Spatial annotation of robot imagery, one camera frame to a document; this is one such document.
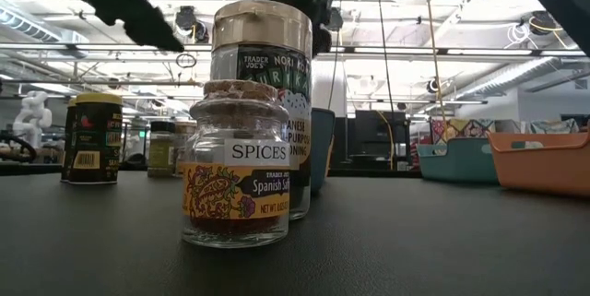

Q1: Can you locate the yellow hanging cord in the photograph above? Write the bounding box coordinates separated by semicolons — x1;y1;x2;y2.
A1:
422;0;449;124

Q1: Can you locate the furikake jar gold lid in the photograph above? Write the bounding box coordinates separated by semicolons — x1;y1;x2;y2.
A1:
174;121;199;149
209;0;313;221

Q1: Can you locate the green herb jar black lid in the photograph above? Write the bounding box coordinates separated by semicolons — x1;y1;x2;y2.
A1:
147;120;177;178

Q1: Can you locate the leaf print fabric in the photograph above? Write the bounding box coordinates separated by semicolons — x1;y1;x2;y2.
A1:
529;118;581;135

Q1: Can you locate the black ceiling cable reel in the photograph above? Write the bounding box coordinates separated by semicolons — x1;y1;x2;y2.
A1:
528;9;560;37
330;7;346;33
174;5;210;44

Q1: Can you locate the orange plastic bin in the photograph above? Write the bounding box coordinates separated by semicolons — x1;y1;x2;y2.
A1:
487;130;590;198

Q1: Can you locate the black round hoop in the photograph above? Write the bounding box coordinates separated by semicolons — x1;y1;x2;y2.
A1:
0;132;37;164

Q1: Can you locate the blue plastic bin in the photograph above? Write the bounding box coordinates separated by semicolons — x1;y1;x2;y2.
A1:
310;107;336;194

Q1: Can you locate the black cabinet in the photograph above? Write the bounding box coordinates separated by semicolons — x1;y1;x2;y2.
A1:
345;110;411;172

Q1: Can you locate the colourful patchwork quilt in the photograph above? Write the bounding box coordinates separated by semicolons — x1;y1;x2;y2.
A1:
431;118;497;145

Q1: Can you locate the teal plastic bin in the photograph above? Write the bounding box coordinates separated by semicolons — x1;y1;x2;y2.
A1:
417;137;500;184

